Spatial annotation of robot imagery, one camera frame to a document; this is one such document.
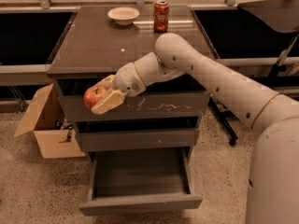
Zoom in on red apple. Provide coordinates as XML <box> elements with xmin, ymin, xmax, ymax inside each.
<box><xmin>83</xmin><ymin>85</ymin><xmax>107</xmax><ymax>109</ymax></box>

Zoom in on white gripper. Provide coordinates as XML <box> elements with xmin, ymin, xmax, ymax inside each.
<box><xmin>92</xmin><ymin>63</ymin><xmax>146</xmax><ymax>115</ymax></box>

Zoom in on grey drawer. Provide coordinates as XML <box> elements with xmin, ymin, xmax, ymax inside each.
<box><xmin>76</xmin><ymin>117</ymin><xmax>199</xmax><ymax>152</ymax></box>
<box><xmin>79</xmin><ymin>147</ymin><xmax>202</xmax><ymax>216</ymax></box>
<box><xmin>56</xmin><ymin>76</ymin><xmax>209</xmax><ymax>122</ymax></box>

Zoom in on grey top drawer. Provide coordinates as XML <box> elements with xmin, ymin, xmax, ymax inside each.
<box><xmin>56</xmin><ymin>76</ymin><xmax>209</xmax><ymax>122</ymax></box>

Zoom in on grey middle drawer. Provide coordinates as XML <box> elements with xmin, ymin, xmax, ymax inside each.
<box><xmin>76</xmin><ymin>117</ymin><xmax>199</xmax><ymax>152</ymax></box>

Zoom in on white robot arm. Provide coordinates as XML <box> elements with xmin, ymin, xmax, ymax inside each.
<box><xmin>92</xmin><ymin>33</ymin><xmax>299</xmax><ymax>224</ymax></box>

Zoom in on red cola can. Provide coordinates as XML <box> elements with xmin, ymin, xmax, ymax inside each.
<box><xmin>153</xmin><ymin>0</ymin><xmax>169</xmax><ymax>33</ymax></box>

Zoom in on grey drawer cabinet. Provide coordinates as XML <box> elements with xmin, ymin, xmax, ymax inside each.
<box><xmin>47</xmin><ymin>5</ymin><xmax>221</xmax><ymax>156</ymax></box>

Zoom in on white bowl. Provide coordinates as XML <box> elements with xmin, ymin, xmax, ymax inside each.
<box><xmin>107</xmin><ymin>7</ymin><xmax>140</xmax><ymax>26</ymax></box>

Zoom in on open cardboard box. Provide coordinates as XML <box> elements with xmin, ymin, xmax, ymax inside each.
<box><xmin>14</xmin><ymin>84</ymin><xmax>85</xmax><ymax>159</ymax></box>

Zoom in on grey bottom drawer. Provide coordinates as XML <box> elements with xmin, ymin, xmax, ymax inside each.
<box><xmin>79</xmin><ymin>147</ymin><xmax>202</xmax><ymax>216</ymax></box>

